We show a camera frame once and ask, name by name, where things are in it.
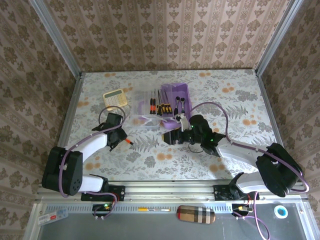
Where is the purple toolbox with clear lid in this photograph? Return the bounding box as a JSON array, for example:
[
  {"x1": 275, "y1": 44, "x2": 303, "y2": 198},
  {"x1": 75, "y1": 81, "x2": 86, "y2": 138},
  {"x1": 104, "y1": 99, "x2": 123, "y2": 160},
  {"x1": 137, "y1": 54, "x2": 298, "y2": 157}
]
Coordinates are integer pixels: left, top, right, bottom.
[{"x1": 129, "y1": 83, "x2": 193, "y2": 131}]

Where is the round file yellow black handle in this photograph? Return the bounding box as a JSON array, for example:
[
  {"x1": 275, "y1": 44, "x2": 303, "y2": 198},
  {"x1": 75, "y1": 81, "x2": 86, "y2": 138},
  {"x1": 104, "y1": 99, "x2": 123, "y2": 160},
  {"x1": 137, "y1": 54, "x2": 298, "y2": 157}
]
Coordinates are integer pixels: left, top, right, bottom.
[{"x1": 163, "y1": 89, "x2": 170, "y2": 115}]

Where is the beige desk calculator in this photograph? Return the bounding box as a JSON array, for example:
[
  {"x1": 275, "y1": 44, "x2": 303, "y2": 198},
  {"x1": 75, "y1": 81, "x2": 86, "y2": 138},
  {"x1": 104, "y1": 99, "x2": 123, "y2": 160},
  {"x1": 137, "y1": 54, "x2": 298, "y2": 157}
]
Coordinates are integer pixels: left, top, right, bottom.
[{"x1": 102, "y1": 89, "x2": 129, "y2": 112}]

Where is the small circuit board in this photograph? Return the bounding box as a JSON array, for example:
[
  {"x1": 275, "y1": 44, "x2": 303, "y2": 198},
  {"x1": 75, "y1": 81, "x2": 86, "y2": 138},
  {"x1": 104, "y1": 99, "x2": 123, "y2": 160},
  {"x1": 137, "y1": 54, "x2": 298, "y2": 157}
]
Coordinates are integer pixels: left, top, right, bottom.
[
  {"x1": 91, "y1": 203, "x2": 114, "y2": 214},
  {"x1": 231, "y1": 203, "x2": 251, "y2": 214}
]

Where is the yellow pen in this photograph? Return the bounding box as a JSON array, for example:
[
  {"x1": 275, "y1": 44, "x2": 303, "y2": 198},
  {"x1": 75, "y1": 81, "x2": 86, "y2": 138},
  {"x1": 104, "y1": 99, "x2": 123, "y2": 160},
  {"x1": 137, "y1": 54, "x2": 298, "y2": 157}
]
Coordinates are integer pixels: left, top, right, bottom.
[{"x1": 137, "y1": 206, "x2": 172, "y2": 213}]

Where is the plaid glasses case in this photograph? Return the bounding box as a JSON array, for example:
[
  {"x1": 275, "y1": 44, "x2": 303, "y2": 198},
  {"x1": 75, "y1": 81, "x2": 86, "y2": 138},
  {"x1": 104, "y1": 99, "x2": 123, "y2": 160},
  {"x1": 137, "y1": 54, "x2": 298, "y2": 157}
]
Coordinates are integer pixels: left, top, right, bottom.
[{"x1": 176, "y1": 204, "x2": 217, "y2": 225}]

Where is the white blue tape roll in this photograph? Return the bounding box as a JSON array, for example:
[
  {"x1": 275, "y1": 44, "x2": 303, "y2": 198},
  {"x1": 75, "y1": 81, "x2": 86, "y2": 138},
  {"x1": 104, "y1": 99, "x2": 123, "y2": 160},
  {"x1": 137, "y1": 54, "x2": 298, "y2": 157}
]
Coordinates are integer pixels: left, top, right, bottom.
[{"x1": 273, "y1": 205, "x2": 289, "y2": 220}]

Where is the aluminium bench edge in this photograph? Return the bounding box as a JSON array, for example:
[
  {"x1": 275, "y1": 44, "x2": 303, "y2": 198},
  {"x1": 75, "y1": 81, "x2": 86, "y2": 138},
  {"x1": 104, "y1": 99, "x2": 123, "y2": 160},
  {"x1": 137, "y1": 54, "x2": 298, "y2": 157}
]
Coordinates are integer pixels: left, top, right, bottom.
[{"x1": 23, "y1": 202, "x2": 43, "y2": 240}]

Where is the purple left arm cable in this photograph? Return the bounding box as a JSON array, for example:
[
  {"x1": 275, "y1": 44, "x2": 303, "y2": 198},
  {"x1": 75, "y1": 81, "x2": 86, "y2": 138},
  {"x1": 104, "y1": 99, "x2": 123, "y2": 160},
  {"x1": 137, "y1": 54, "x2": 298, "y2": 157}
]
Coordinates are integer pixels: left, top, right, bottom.
[{"x1": 59, "y1": 105, "x2": 126, "y2": 221}]

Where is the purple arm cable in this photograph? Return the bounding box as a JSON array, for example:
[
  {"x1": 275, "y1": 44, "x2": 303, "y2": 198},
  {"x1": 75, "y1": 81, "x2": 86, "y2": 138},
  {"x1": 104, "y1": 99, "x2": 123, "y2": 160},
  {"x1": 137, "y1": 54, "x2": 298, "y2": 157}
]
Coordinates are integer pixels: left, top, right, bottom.
[
  {"x1": 59, "y1": 105, "x2": 126, "y2": 221},
  {"x1": 184, "y1": 101, "x2": 310, "y2": 240}
]

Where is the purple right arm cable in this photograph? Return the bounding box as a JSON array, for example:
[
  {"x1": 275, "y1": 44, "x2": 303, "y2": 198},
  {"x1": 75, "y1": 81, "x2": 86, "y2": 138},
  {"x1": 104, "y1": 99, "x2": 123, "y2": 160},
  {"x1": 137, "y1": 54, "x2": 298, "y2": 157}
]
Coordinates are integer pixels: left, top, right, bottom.
[{"x1": 184, "y1": 101, "x2": 310, "y2": 240}]

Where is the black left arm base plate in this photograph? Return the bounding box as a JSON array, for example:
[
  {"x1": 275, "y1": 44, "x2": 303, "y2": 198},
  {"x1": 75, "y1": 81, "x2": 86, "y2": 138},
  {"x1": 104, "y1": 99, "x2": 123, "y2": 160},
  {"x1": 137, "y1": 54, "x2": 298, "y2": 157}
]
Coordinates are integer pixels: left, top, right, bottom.
[{"x1": 80, "y1": 184, "x2": 126, "y2": 202}]

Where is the aluminium front rail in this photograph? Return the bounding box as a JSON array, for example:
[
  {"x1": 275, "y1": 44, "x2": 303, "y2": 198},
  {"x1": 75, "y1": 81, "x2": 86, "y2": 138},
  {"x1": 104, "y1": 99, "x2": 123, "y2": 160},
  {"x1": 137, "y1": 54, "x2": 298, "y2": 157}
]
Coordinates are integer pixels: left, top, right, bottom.
[{"x1": 34, "y1": 181, "x2": 308, "y2": 203}]

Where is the aluminium side rail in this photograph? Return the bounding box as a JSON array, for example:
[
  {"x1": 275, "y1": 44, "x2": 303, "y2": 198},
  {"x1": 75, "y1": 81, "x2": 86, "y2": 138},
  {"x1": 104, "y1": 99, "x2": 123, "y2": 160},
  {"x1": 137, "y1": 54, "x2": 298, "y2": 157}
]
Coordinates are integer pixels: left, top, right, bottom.
[
  {"x1": 254, "y1": 69, "x2": 296, "y2": 183},
  {"x1": 55, "y1": 72, "x2": 85, "y2": 151}
]

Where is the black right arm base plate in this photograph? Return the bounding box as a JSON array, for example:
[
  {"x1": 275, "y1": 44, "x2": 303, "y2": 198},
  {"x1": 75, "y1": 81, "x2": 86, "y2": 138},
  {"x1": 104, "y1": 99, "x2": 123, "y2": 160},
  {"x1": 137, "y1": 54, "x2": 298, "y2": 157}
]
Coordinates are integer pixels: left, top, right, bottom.
[{"x1": 213, "y1": 184, "x2": 260, "y2": 201}]

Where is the grey slotted cable duct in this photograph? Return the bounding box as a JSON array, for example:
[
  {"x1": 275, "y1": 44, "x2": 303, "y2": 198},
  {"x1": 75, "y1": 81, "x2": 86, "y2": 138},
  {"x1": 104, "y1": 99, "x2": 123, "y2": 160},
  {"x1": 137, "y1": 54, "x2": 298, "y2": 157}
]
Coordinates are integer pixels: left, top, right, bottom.
[{"x1": 44, "y1": 204, "x2": 234, "y2": 214}]

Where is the aluminium frame post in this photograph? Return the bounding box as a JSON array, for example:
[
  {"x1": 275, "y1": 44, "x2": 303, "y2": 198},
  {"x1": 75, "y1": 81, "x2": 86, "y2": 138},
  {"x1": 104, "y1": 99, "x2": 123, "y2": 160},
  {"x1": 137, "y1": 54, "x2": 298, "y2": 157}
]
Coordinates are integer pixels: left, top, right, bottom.
[
  {"x1": 27, "y1": 0, "x2": 83, "y2": 77},
  {"x1": 254, "y1": 0, "x2": 305, "y2": 76}
]

